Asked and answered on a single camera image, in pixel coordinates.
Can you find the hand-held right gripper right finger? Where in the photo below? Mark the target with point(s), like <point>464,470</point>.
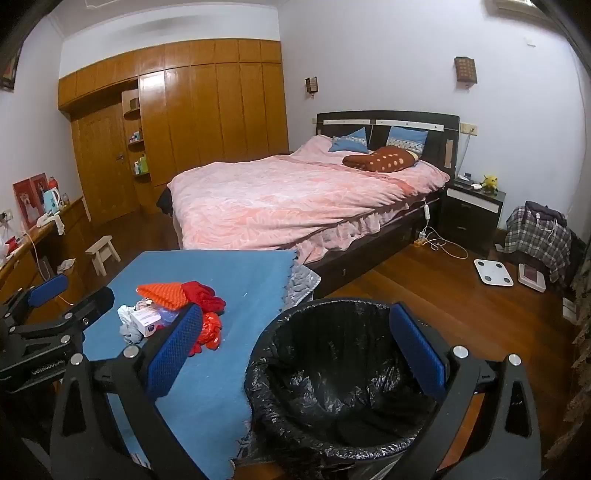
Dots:
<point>418,353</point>

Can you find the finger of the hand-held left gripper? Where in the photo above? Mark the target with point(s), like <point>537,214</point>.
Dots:
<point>94,304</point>
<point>46,288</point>

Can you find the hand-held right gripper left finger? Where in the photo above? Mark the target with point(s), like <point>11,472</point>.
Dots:
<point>173,353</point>

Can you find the white tissue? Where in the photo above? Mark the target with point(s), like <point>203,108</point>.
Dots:
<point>127,311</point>

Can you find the white cardboard box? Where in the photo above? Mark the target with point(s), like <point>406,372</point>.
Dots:
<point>147,321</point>

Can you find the red glove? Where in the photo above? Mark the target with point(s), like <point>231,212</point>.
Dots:
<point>211,330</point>

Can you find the grey tissue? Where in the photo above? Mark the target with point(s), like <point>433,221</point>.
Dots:
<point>131,334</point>

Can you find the orange mesh cloth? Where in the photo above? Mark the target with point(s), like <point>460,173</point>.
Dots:
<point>161,294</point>

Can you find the red cloth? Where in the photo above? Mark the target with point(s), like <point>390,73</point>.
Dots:
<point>203,295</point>

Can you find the black trash bin with bag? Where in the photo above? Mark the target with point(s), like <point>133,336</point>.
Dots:
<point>332,369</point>

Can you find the crumpled white paper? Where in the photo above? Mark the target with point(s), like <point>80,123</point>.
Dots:
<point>67,265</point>

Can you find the wooden side desk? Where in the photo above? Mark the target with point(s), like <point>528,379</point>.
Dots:
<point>27,261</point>

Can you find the small red item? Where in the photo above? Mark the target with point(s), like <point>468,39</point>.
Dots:
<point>11,242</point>

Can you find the wooden stool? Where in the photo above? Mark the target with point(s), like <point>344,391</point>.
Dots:
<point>102,242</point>

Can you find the white cloth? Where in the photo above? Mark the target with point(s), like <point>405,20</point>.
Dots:
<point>53,220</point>

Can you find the blue table cloth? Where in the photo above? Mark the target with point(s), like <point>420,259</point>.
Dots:
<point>207,286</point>

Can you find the light blue electric kettle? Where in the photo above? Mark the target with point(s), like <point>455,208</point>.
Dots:
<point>51,201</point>

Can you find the red bottle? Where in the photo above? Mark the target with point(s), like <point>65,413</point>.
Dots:
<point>53,182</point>

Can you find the white bathroom scale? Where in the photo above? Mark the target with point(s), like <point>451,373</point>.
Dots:
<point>494,273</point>

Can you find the yellow power strip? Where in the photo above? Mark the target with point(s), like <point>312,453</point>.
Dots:
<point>420,240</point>

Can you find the black cloth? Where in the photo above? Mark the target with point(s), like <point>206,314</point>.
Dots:
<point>164,201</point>

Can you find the white and red scale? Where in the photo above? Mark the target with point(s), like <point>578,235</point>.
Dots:
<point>531,277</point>

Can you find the grey quilted cloth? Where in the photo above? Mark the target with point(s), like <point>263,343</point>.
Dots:
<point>300,282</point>

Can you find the wooden door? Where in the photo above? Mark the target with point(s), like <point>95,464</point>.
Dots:
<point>99,161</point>

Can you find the dark nightstand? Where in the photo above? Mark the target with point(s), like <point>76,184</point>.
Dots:
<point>466,221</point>

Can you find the green bottle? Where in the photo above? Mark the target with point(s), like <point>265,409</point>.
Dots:
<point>143,164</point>

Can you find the small white box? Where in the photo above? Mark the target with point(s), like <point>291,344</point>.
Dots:
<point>569,308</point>

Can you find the plaid bag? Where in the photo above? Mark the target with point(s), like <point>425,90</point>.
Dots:
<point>531,240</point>

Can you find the patterned dark curtain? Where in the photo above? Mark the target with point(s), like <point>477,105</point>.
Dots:
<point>582,323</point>

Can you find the pink blanket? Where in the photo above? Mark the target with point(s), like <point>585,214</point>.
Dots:
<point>277,203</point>

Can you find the yellow plush toy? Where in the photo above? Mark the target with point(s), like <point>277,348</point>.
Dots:
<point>489,182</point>

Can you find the dark purple garment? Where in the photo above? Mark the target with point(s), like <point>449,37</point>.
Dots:
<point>547,212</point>

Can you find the brown dotted pillow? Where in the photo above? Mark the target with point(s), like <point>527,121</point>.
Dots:
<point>378,160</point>

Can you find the dark wooden bed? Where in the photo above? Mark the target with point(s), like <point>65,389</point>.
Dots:
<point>438,138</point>

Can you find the blue pillow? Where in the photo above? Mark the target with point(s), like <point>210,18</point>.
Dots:
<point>406,137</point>
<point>351,142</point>

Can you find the wooden wardrobe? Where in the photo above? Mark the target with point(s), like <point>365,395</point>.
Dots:
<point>207,115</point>

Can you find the beige air conditioner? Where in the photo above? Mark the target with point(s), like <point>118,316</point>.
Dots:
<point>512,3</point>

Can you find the white wall socket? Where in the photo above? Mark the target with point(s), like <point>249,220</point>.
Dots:
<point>5,216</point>

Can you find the red photo frame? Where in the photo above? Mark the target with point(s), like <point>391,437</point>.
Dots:
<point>25,205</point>
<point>40,184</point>

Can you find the beige wall socket panel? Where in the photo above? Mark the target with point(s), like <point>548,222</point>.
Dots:
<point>469,129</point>

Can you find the wooden wall lamp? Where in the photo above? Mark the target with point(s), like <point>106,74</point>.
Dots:
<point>311,85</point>
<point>465,70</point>

